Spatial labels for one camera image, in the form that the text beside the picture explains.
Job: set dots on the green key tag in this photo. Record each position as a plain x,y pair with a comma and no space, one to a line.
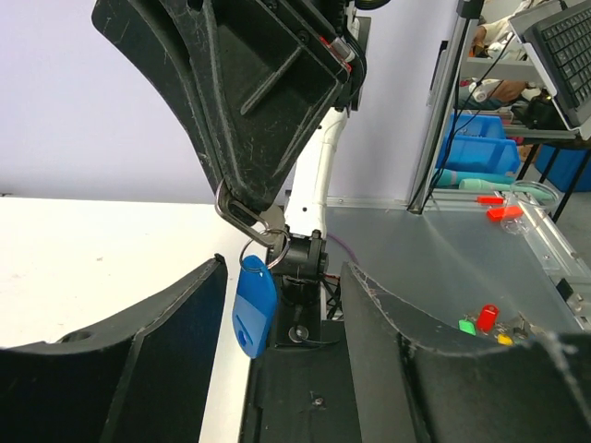
467,326

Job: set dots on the yellow key tag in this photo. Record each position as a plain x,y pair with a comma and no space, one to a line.
504,339

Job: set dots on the black keyboard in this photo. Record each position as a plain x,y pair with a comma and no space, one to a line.
562,43

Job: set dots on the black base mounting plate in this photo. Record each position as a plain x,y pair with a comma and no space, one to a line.
301,388

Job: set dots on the red key tag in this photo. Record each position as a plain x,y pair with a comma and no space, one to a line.
487,318

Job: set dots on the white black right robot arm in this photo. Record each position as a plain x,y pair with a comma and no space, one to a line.
303,195

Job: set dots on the aluminium frame rail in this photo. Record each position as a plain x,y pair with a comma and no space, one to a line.
527,212

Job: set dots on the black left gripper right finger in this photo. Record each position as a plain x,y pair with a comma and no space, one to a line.
417,379

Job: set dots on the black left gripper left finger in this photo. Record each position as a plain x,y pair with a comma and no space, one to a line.
141,375

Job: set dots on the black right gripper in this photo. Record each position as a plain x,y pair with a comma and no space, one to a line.
274,77

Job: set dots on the blue storage bin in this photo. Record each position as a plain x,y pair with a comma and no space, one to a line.
480,145

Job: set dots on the blue key tag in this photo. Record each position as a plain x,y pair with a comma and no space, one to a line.
254,306

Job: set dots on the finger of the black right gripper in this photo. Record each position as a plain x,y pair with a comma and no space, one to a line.
156,37

